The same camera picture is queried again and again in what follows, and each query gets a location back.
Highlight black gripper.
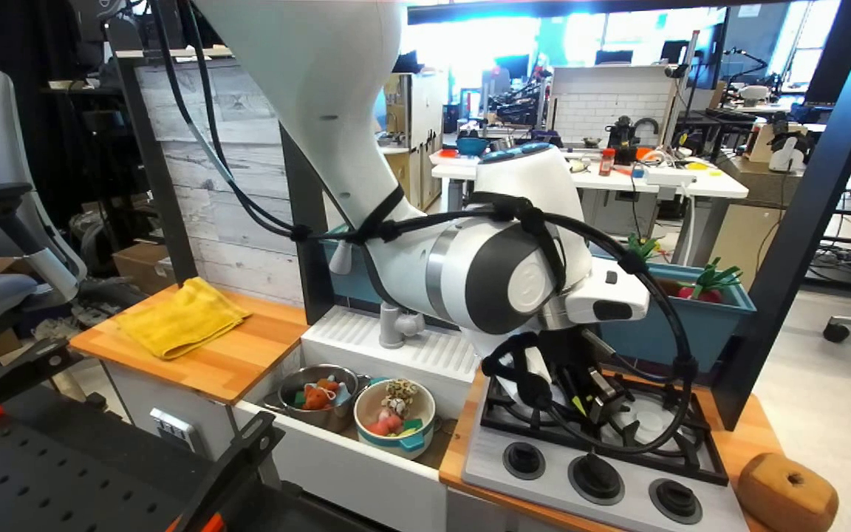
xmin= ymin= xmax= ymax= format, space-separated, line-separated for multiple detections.
xmin=538 ymin=327 xmax=637 ymax=426

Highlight leopard print plush toy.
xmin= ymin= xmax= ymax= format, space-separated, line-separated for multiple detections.
xmin=380 ymin=380 xmax=424 ymax=416

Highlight pink bunny plush toy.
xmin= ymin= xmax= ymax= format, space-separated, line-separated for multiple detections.
xmin=368 ymin=409 xmax=407 ymax=441

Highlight blue and brown plush toy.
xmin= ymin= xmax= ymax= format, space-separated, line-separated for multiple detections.
xmin=290 ymin=379 xmax=355 ymax=414

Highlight yellow towel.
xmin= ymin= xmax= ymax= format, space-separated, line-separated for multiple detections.
xmin=114 ymin=276 xmax=252 ymax=360

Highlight black stove knob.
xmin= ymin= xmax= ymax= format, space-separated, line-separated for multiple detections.
xmin=568 ymin=453 xmax=630 ymax=505
xmin=503 ymin=441 xmax=550 ymax=485
xmin=646 ymin=475 xmax=705 ymax=527

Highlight grey toy stove black grates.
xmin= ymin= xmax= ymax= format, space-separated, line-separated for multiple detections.
xmin=464 ymin=360 xmax=757 ymax=532

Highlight red radish toy green leaves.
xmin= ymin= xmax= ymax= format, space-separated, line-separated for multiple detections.
xmin=677 ymin=258 xmax=744 ymax=305
xmin=627 ymin=233 xmax=662 ymax=267

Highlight teal pot cream inside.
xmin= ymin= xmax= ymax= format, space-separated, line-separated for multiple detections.
xmin=352 ymin=376 xmax=439 ymax=460

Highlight brown wooden rock with hole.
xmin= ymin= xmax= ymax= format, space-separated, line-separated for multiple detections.
xmin=736 ymin=450 xmax=843 ymax=532

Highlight white workshop table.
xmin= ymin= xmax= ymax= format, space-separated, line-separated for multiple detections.
xmin=432 ymin=145 xmax=751 ymax=270

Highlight white sink basin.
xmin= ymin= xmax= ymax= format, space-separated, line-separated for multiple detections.
xmin=231 ymin=363 xmax=466 ymax=532

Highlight empty teal planter box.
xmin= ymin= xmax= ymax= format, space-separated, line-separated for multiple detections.
xmin=325 ymin=239 xmax=384 ymax=308

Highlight blue metal beam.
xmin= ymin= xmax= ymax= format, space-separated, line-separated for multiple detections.
xmin=718 ymin=0 xmax=851 ymax=431

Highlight brown cardboard box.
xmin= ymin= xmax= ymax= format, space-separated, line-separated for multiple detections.
xmin=111 ymin=236 xmax=175 ymax=295

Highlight whitewashed wood backsplash panel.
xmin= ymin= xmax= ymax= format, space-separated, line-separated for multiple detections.
xmin=138 ymin=63 xmax=309 ymax=308

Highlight black perforated board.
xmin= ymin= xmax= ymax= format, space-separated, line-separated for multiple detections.
xmin=0 ymin=388 xmax=259 ymax=532

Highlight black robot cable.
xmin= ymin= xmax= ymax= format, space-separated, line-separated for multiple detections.
xmin=147 ymin=0 xmax=699 ymax=459

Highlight steel pot with handles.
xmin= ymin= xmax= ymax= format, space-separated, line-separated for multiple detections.
xmin=275 ymin=363 xmax=359 ymax=435

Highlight black clamp orange handle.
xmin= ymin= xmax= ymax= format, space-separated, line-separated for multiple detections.
xmin=163 ymin=410 xmax=290 ymax=532
xmin=0 ymin=338 xmax=83 ymax=447

